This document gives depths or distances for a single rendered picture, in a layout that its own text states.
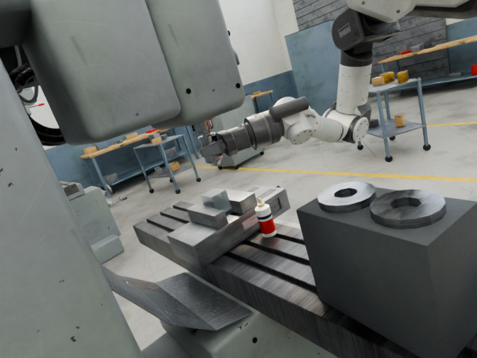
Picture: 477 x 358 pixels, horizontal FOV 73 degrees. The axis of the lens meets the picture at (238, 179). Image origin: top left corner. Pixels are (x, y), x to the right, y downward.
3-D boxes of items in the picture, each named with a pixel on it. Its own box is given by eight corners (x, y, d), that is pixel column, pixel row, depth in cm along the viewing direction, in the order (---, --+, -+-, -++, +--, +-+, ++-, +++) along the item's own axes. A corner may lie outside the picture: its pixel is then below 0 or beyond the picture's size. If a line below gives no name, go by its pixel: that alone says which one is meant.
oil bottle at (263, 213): (270, 229, 91) (259, 194, 88) (280, 231, 88) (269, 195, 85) (259, 236, 89) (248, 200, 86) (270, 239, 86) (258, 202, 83)
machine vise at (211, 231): (259, 202, 112) (250, 173, 109) (291, 208, 101) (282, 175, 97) (174, 256, 93) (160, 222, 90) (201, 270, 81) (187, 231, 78)
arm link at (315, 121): (267, 110, 88) (296, 118, 97) (281, 135, 84) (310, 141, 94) (283, 93, 84) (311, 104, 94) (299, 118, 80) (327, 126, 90)
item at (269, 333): (275, 243, 123) (267, 216, 120) (358, 268, 96) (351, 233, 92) (162, 328, 96) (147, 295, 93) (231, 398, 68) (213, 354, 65)
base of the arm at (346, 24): (385, 53, 95) (366, 23, 98) (416, 18, 83) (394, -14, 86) (344, 63, 90) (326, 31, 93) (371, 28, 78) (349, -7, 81)
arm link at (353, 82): (340, 122, 113) (346, 56, 101) (374, 133, 104) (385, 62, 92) (319, 133, 108) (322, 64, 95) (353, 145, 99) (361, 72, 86)
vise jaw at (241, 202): (227, 199, 104) (223, 188, 103) (258, 204, 92) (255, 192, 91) (213, 207, 101) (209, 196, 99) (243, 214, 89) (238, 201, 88)
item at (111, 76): (141, 123, 84) (101, 17, 77) (187, 113, 65) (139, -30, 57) (66, 148, 74) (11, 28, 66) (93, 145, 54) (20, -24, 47)
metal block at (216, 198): (220, 206, 97) (214, 187, 95) (232, 208, 92) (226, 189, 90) (206, 214, 94) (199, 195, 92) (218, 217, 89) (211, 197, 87)
